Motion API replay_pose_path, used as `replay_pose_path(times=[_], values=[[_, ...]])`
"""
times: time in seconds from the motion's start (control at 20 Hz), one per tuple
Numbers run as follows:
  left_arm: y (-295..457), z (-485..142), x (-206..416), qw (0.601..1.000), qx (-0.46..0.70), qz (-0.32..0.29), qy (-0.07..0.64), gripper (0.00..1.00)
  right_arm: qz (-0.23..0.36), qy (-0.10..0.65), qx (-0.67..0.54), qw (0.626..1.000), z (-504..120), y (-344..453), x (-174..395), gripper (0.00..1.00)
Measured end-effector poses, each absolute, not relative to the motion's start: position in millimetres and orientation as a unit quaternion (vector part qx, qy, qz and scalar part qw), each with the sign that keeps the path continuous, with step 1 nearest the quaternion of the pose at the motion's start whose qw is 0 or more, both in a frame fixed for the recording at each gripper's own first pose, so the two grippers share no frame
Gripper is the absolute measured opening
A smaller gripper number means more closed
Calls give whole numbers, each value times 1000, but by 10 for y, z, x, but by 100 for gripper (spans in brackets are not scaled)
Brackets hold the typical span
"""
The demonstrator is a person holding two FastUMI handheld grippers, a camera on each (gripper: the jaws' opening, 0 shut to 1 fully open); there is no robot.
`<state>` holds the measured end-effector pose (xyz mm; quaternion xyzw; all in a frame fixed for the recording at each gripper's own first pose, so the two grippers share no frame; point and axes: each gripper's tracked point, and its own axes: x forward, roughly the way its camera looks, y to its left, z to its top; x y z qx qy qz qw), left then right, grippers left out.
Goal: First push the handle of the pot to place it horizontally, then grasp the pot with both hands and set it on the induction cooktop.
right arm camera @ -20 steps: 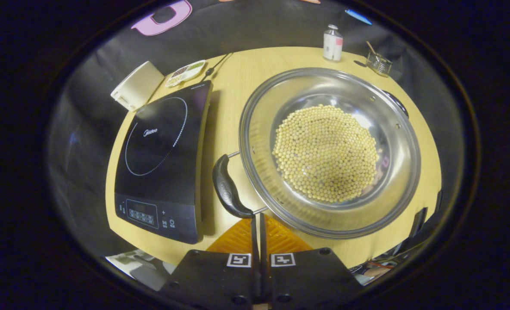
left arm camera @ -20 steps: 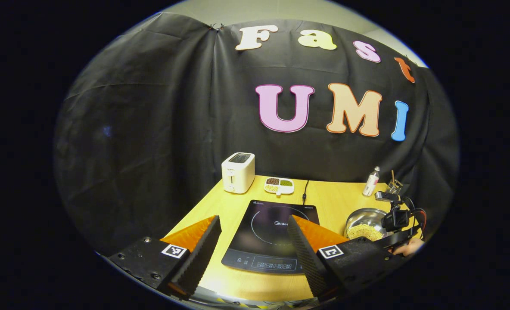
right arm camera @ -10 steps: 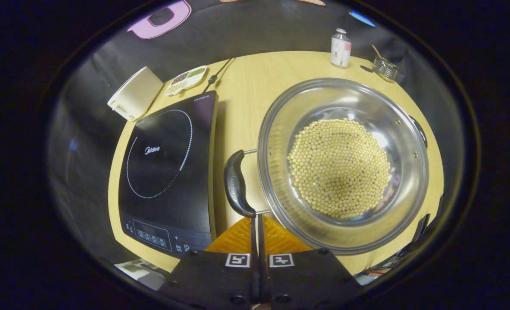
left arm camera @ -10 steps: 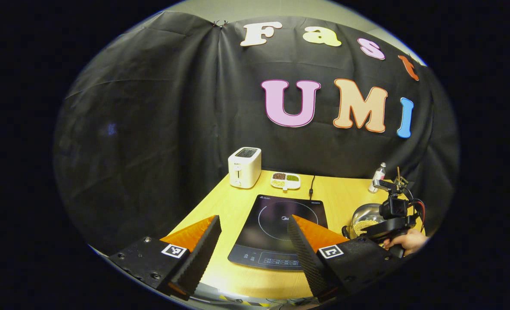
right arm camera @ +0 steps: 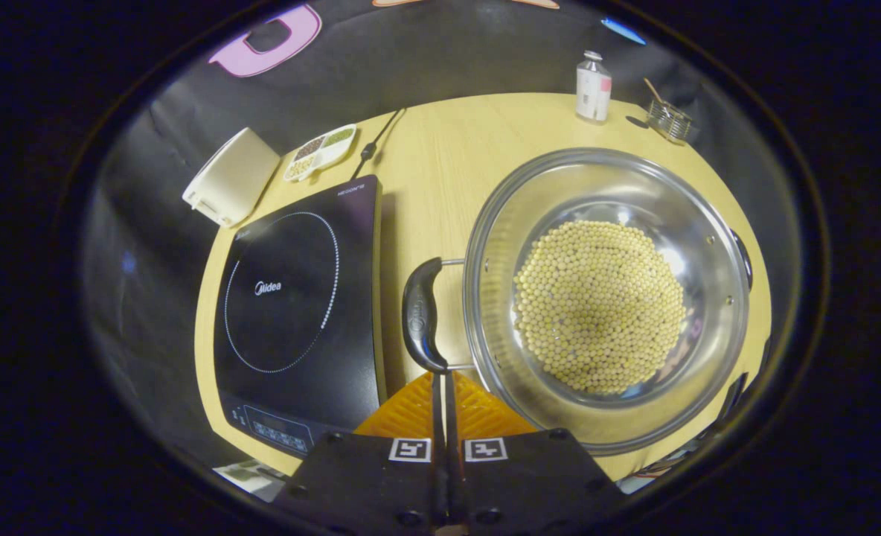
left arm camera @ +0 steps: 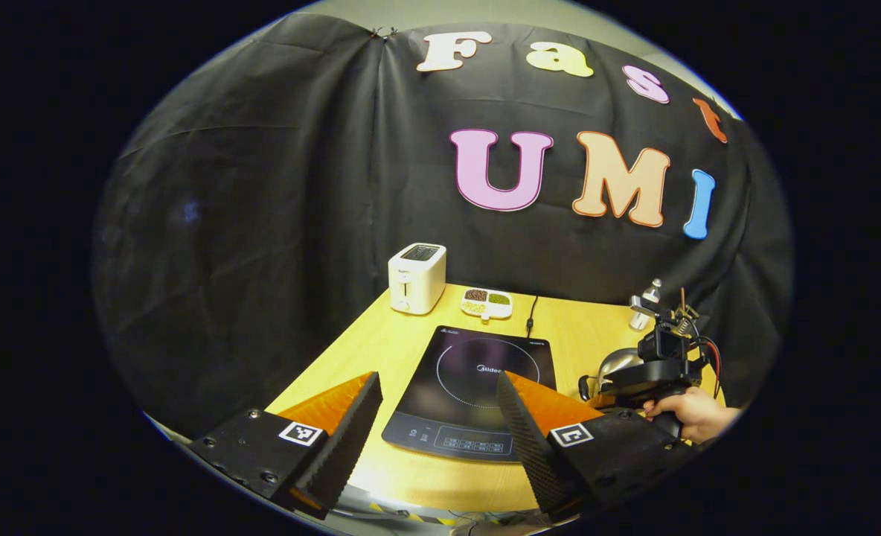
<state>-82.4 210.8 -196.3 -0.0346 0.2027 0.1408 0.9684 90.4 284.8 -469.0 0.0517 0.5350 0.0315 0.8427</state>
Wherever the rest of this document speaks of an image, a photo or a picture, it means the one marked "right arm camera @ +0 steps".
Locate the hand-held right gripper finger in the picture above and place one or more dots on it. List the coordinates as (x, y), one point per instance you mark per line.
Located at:
(439, 428)
(452, 432)

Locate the stainless steel pot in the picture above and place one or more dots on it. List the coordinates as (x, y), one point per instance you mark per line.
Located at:
(500, 335)

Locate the heap of yellow soybeans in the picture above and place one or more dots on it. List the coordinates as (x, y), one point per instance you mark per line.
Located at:
(597, 305)

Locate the black induction cooktop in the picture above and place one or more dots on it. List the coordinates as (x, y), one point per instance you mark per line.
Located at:
(292, 298)

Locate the white compartment dish with beans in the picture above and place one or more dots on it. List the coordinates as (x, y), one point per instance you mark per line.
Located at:
(321, 151)

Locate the white box appliance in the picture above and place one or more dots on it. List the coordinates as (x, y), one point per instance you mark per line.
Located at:
(232, 179)

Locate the white plastic bottle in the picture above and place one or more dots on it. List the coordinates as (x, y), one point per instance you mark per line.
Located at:
(593, 93)

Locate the small glass jar with stick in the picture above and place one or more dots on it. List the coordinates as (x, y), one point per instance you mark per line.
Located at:
(671, 123)

